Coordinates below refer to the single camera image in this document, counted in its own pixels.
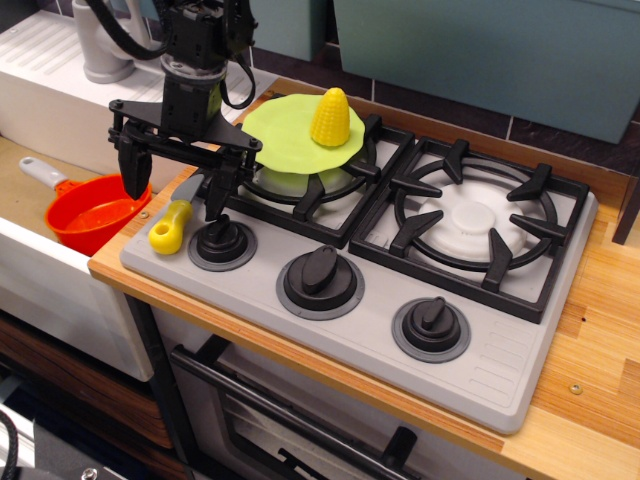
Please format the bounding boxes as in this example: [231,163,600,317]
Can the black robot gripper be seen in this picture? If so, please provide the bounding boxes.
[109,77,262,222]

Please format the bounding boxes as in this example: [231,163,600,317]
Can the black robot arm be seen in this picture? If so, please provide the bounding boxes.
[109,1,262,221]

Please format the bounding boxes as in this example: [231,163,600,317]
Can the white left burner disc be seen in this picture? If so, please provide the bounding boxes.
[238,166,359,226]

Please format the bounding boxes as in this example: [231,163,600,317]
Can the white burner disc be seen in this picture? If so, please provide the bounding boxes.
[238,166,359,226]
[405,180,527,262]

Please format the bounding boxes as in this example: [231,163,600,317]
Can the black left stove knob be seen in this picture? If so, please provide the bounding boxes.
[188,214,257,272]

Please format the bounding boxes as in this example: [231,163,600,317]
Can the black stove knob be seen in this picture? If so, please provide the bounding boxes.
[391,297,471,364]
[276,245,365,321]
[188,214,257,272]

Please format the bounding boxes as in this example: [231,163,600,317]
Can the light green round plate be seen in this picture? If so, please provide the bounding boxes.
[242,93,365,174]

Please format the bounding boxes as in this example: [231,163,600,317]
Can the grey toy faucet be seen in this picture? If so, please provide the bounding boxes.
[72,0,151,84]

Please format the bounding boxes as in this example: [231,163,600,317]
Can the white toy sink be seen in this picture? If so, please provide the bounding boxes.
[1,11,163,382]

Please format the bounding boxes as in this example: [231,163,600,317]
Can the black left burner grate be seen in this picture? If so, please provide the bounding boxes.
[227,115,415,248]

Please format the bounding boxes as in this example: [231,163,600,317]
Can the black burner grate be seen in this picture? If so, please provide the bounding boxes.
[349,138,598,324]
[227,115,415,248]

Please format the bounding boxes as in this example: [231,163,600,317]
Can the yellow toy corn cob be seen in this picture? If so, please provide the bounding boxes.
[310,87,350,147]

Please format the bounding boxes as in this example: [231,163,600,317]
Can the black middle stove knob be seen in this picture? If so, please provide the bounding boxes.
[276,245,365,321]

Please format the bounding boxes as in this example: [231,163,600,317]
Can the toy oven door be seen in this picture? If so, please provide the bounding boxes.
[165,336,518,479]

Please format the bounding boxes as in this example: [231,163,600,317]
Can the grey toy stove top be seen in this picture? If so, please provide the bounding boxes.
[121,138,598,434]

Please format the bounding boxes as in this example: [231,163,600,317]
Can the white right burner disc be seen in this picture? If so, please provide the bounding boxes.
[405,180,527,262]

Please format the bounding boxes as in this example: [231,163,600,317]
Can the black right stove knob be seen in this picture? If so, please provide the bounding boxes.
[391,297,471,364]

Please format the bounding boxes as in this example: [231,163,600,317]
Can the black right burner grate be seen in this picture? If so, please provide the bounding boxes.
[349,138,598,324]

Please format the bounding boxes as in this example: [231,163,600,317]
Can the yellow handled toy knife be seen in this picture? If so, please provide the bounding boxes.
[148,174,204,255]

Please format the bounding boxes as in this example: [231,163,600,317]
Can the orange pot grey handle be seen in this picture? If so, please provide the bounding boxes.
[19,157,152,256]

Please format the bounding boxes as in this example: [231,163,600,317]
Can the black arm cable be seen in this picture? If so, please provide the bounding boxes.
[84,0,257,111]

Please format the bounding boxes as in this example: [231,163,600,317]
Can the black braided cable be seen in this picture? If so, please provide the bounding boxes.
[0,412,21,480]

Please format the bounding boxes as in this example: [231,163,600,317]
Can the black oven door handle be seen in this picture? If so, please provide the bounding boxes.
[170,336,415,479]

